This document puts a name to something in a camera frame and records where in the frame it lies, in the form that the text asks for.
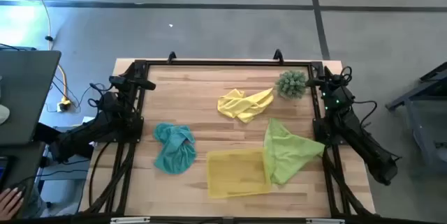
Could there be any black metal table frame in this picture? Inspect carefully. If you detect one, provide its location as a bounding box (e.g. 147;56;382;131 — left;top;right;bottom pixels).
79;58;376;218

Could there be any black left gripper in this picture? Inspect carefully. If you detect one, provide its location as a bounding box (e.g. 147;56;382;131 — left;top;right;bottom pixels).
108;75;156;91

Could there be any white round object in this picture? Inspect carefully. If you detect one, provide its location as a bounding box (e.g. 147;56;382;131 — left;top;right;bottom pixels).
0;103;10;126

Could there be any blue-grey metal cart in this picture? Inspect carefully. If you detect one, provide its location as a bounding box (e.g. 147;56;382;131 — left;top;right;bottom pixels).
386;61;447;179

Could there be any person's hand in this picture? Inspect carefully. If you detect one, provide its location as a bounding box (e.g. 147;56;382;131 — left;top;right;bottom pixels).
0;187;24;221

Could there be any yellow microfiber towel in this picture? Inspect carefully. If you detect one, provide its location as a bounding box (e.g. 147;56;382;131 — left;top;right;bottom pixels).
217;87;275;124

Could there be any teal microfiber towel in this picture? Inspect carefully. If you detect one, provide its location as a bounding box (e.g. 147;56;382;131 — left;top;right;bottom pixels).
152;122;198;175

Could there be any black desk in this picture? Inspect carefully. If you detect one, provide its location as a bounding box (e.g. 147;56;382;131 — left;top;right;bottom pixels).
0;142;48;220

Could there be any yellow translucent plastic basket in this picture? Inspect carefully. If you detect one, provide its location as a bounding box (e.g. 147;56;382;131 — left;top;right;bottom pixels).
205;148;272;200

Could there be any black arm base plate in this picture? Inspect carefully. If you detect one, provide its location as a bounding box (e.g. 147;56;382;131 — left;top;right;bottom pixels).
312;117;350;147
118;117;145;144

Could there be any silver edge bracket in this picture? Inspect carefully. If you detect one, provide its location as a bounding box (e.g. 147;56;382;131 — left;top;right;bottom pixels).
305;218;346;224
110;216;152;224

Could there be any green spiky plant ball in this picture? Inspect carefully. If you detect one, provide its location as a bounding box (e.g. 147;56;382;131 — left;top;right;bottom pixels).
274;69;309;100

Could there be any grey desk top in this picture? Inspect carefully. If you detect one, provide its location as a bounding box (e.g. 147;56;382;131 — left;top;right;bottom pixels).
0;50;62;147

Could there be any yellow power plug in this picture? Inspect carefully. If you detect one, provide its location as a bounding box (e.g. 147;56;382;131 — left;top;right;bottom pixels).
57;97;73;113

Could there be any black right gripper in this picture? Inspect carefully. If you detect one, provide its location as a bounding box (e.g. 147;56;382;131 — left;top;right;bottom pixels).
305;73;350;96

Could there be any black computer mouse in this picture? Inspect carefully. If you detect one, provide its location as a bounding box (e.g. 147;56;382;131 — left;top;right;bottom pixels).
8;181;28;200

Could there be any light grey cabinet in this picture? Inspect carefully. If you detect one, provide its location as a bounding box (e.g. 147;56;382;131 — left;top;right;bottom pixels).
34;115;95;218

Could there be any lime green microfiber towel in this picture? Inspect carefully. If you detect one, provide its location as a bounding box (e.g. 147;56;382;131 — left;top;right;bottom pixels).
263;117;326;186

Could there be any yellow cable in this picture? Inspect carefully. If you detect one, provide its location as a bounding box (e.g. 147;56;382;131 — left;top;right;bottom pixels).
22;0;71;101

